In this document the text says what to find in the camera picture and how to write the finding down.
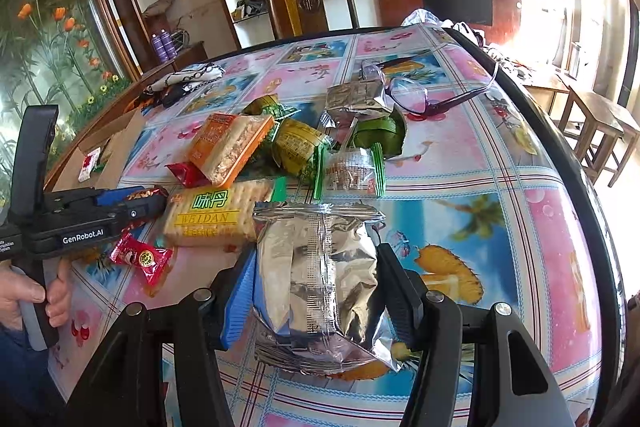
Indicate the brown paper bag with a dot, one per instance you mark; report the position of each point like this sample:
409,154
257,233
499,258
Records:
160,4

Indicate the clear snack packet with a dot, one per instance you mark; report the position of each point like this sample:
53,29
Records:
320,287

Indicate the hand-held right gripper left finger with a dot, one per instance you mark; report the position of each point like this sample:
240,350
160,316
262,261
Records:
240,307

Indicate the person's leg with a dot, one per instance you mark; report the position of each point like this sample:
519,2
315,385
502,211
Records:
20,382

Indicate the black white cloth bundle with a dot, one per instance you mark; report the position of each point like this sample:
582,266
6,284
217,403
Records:
250,4

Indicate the clear empty plastic bags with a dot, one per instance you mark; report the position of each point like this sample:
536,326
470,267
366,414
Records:
440,106

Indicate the green leaf-wrapped snack packet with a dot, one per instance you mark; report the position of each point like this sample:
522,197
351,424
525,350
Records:
380,134

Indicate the white plastic bag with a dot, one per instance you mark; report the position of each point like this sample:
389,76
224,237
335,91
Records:
425,17

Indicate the black white orange scarf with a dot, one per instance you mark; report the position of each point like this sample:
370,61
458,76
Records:
190,77

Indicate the red candy packet round mark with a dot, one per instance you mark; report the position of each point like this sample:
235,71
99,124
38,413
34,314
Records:
142,259

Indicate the small dark red packet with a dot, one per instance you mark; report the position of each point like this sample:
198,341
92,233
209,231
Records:
187,174

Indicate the shiny red snack packet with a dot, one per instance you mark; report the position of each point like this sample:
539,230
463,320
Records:
147,193

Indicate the small silver foil packet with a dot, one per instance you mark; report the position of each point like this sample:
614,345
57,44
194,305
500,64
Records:
355,99

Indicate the orange cracker packet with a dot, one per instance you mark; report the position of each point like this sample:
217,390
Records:
225,147

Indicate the clear egg packet green edges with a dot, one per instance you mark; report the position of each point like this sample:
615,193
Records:
352,169

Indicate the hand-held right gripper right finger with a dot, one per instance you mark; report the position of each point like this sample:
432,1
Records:
400,297

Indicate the red white candy packet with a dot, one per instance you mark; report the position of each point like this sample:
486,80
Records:
89,163

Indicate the floral wall mural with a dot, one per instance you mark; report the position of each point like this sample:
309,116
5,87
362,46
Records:
45,57

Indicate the floral printed tablecloth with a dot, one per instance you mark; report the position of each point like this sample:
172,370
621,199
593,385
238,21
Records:
475,187

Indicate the wooden stool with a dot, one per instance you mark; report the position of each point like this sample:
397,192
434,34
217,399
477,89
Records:
595,107

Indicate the yellow-green snack packet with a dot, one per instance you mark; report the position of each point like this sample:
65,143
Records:
265,106
295,147

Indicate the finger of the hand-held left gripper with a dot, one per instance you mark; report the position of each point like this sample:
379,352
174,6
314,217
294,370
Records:
115,196
142,213

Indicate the cardboard box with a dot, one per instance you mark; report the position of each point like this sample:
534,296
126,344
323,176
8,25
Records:
117,152

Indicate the purple bottle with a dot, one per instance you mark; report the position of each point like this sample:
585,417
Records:
157,48
170,46

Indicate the yellow cracker packet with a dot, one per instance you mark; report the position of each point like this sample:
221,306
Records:
210,217

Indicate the person's left hand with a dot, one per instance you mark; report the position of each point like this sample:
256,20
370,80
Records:
22,289

